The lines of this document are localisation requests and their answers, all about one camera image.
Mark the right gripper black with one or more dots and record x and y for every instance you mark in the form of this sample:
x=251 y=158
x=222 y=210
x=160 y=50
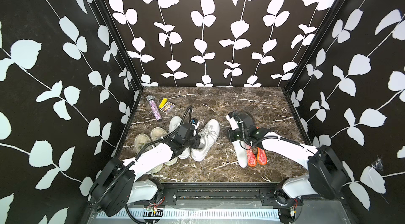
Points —
x=230 y=134

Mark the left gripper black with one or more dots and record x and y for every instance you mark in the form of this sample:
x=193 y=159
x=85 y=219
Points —
x=196 y=140

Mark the white sneaker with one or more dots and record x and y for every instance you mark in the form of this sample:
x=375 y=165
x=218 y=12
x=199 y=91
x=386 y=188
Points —
x=175 y=123
x=208 y=136

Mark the white grey insole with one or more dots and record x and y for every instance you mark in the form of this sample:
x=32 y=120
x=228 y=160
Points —
x=235 y=135

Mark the red orange insole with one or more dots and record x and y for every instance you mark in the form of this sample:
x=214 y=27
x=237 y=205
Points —
x=251 y=158

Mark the beige sneaker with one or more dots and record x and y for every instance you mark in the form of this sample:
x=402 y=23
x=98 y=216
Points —
x=157 y=133
x=140 y=141

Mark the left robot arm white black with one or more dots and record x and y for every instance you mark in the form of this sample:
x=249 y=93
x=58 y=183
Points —
x=117 y=184

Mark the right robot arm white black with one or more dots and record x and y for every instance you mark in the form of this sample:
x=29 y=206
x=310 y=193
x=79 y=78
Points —
x=325 y=173

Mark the small purple card box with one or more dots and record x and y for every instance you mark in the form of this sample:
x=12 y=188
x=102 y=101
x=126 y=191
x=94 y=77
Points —
x=168 y=106

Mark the yellow wedge block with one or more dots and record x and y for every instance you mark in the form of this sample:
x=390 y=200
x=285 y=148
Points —
x=163 y=103

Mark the purple glitter tube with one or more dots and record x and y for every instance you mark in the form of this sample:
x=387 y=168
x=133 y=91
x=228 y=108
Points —
x=154 y=107

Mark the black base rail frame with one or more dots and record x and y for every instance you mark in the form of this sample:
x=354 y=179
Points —
x=221 y=194

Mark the white slotted cable duct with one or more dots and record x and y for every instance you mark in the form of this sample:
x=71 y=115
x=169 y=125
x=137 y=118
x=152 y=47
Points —
x=176 y=214

